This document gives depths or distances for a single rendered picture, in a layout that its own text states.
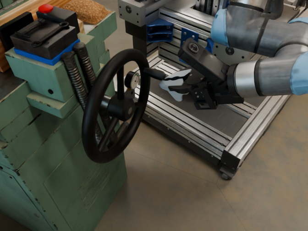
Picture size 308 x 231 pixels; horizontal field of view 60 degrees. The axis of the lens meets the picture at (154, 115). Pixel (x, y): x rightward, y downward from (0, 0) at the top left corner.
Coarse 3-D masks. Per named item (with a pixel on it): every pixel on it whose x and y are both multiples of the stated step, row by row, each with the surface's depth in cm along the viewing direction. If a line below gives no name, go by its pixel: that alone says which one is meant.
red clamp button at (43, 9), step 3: (39, 6) 56; (42, 6) 56; (45, 6) 56; (48, 6) 56; (51, 6) 56; (39, 9) 55; (42, 9) 55; (45, 9) 55; (48, 9) 55; (51, 9) 56; (42, 12) 55; (45, 12) 55; (48, 12) 56
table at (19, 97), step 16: (112, 16) 81; (96, 32) 76; (112, 32) 84; (0, 80) 59; (16, 80) 59; (0, 96) 55; (16, 96) 57; (32, 96) 60; (0, 112) 55; (16, 112) 59; (48, 112) 60; (64, 112) 59; (0, 128) 56
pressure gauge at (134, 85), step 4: (128, 72) 94; (132, 72) 95; (136, 72) 95; (128, 76) 94; (132, 76) 93; (136, 76) 96; (128, 80) 94; (132, 80) 94; (136, 80) 97; (128, 84) 94; (132, 84) 95; (136, 84) 98; (128, 88) 99; (132, 88) 96
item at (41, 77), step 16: (96, 48) 62; (16, 64) 56; (32, 64) 53; (48, 64) 53; (80, 64) 58; (96, 64) 64; (32, 80) 58; (48, 80) 55; (64, 80) 55; (48, 96) 59; (64, 96) 57
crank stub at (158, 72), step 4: (144, 68) 68; (148, 68) 68; (152, 68) 68; (144, 72) 68; (148, 72) 67; (152, 72) 67; (156, 72) 66; (160, 72) 66; (164, 72) 67; (152, 76) 67; (156, 76) 67; (160, 76) 66; (164, 76) 67
